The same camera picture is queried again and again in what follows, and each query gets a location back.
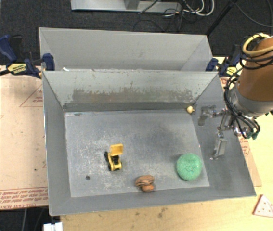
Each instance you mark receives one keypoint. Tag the small cream ball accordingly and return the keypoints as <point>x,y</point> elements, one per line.
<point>190,109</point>

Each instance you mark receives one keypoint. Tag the green round sponge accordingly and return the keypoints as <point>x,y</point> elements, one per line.
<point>189,166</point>

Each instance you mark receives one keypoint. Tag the brown toy mushroom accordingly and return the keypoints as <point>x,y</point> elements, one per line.
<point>145,181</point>

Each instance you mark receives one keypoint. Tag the yellow toy loader truck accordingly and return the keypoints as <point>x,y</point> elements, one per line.
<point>114,160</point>

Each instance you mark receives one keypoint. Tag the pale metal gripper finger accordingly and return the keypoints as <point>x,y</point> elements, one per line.
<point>220,145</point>
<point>204,114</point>

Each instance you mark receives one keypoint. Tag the brown cardboard board red print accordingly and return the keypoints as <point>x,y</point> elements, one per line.
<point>18,133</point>

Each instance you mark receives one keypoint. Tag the grey metal bin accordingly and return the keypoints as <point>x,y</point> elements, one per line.
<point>131,138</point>

